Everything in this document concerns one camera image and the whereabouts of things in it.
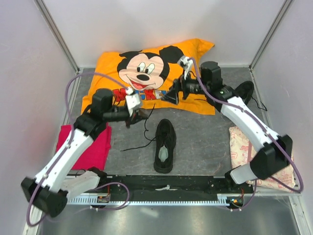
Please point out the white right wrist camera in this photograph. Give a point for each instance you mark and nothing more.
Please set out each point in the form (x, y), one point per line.
(186, 63)

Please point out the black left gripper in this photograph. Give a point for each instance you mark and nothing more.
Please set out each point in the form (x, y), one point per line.
(136, 115)

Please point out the aluminium frame post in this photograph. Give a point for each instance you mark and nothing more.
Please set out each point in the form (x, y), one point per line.
(270, 33)
(56, 33)

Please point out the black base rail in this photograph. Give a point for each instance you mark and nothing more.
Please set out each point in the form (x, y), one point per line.
(132, 183)

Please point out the left aluminium frame post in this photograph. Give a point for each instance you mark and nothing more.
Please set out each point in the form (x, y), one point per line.
(56, 33)

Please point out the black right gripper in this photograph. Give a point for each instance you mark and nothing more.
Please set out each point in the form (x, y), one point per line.
(178, 85)

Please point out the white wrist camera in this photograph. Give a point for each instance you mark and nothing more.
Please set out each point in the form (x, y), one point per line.
(133, 100)
(186, 63)

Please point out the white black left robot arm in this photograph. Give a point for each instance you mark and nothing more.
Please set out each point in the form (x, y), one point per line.
(49, 190)

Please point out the black shoe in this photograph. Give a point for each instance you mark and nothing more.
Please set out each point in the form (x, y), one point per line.
(165, 145)
(245, 91)

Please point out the cream pink cartoon pouch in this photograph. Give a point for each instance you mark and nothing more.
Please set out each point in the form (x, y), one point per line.
(242, 152)

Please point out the aluminium slotted rail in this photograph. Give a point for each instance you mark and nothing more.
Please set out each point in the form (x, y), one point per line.
(153, 198)

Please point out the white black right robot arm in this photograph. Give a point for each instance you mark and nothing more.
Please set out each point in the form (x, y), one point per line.
(272, 150)

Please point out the magenta folded cloth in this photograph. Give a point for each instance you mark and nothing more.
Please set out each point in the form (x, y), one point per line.
(90, 151)

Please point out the orange Mickey pillow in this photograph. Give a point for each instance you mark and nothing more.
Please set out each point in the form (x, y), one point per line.
(150, 72)

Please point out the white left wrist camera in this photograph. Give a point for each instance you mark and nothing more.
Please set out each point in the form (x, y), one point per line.
(133, 100)

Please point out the right aluminium frame post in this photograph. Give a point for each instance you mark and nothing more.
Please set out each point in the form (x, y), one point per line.
(270, 33)

